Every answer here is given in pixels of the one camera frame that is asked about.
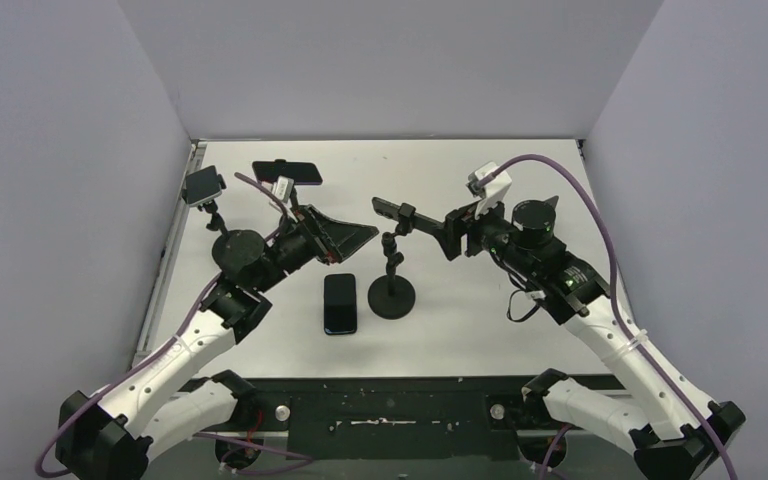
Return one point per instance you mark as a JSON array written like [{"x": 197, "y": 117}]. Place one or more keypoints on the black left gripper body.
[{"x": 299, "y": 246}]

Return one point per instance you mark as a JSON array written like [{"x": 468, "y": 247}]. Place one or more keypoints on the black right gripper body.
[{"x": 455, "y": 232}]

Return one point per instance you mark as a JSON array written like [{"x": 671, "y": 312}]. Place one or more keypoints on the black smartphone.
[
  {"x": 340, "y": 304},
  {"x": 408, "y": 219}
]

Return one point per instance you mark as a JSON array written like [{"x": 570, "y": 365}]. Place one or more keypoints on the black round-base stand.
[
  {"x": 294, "y": 197},
  {"x": 216, "y": 222},
  {"x": 391, "y": 296}
]

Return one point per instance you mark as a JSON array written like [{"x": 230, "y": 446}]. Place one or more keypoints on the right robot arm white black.
[{"x": 672, "y": 429}]

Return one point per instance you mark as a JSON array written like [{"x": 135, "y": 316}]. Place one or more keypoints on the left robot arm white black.
[{"x": 119, "y": 430}]

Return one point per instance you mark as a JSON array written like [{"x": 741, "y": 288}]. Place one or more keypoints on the grey smartphone on left stand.
[{"x": 202, "y": 186}]

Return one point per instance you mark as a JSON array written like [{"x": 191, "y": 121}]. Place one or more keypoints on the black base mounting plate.
[{"x": 396, "y": 418}]

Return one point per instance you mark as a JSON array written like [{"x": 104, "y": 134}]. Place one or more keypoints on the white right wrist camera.
[{"x": 489, "y": 184}]

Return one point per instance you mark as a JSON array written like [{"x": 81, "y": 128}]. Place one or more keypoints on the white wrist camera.
[
  {"x": 489, "y": 184},
  {"x": 283, "y": 189}
]

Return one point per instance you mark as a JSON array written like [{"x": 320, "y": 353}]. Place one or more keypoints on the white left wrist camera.
[{"x": 283, "y": 189}]

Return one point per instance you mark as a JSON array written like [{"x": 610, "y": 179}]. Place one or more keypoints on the aluminium table frame rail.
[{"x": 169, "y": 250}]

